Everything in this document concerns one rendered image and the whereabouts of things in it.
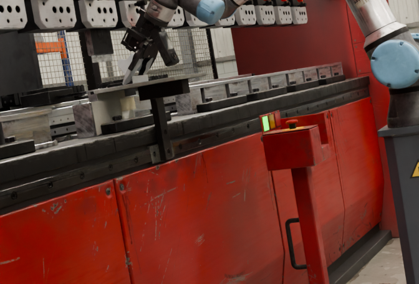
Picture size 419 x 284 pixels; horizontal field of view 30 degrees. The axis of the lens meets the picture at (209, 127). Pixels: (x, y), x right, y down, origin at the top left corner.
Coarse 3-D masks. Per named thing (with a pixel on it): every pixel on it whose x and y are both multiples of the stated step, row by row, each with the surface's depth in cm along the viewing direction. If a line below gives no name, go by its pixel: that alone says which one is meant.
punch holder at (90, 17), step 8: (80, 0) 216; (88, 0) 217; (96, 0) 220; (104, 0) 224; (112, 0) 228; (80, 8) 216; (88, 8) 216; (96, 8) 220; (104, 8) 224; (112, 8) 227; (80, 16) 217; (88, 16) 216; (96, 16) 219; (104, 16) 223; (112, 16) 226; (80, 24) 217; (88, 24) 217; (96, 24) 219; (104, 24) 222; (112, 24) 226
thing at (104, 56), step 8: (88, 32) 222; (96, 32) 224; (104, 32) 228; (88, 40) 222; (96, 40) 224; (104, 40) 227; (88, 48) 223; (96, 48) 223; (104, 48) 227; (112, 48) 230; (96, 56) 224; (104, 56) 228
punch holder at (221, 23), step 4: (232, 16) 297; (220, 20) 288; (224, 20) 291; (228, 20) 294; (232, 20) 297; (216, 24) 288; (220, 24) 288; (224, 24) 291; (228, 24) 294; (232, 24) 297; (200, 28) 290; (204, 28) 292; (208, 28) 295; (212, 28) 299; (216, 28) 302
